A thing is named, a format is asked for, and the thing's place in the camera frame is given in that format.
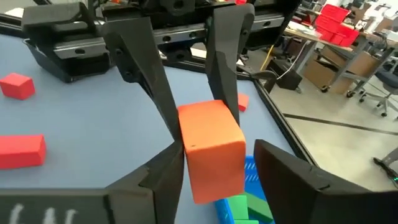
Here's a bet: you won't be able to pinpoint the red rectangular block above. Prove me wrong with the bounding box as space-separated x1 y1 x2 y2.
0 134 47 170
238 92 250 113

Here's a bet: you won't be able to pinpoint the black box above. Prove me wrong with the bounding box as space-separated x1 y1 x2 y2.
267 58 304 91

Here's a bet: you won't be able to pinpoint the red plastic bin stack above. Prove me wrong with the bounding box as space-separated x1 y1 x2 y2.
313 3 361 47

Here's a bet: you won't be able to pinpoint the black corner bracket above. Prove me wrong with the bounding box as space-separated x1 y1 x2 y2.
239 65 277 94

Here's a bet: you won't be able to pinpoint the black floor device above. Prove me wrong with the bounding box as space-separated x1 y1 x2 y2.
373 147 398 189

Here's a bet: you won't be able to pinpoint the green foam blocks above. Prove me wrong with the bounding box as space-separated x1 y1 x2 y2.
244 192 274 223

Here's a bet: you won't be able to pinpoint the orange half-round block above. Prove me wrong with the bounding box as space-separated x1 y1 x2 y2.
177 99 247 205

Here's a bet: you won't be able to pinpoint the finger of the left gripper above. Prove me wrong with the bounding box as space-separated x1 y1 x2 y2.
101 16 183 141
206 2 256 126

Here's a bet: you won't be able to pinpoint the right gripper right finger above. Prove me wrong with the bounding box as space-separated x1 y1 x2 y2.
254 139 398 224

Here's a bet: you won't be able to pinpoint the orange extension cable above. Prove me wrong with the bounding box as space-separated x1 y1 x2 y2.
260 44 275 72

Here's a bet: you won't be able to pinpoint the red cube block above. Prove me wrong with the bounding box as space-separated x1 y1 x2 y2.
0 72 36 101

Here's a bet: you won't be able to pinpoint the green cube block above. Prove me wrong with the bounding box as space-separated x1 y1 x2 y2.
228 195 249 220

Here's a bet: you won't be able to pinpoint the white cable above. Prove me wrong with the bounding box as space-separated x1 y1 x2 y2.
276 40 308 80

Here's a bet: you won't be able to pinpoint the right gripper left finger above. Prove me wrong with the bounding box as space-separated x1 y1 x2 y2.
0 140 187 224

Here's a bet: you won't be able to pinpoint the cardboard box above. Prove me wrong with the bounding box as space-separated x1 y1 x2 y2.
340 49 385 80
303 58 348 95

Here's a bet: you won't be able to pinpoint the blue plastic basket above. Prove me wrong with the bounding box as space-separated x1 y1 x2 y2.
213 155 276 224

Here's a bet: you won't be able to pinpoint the grey wheeled workbench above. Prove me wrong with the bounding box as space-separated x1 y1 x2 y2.
284 18 398 98

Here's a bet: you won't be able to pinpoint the office chair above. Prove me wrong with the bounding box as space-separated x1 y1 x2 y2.
359 70 398 118

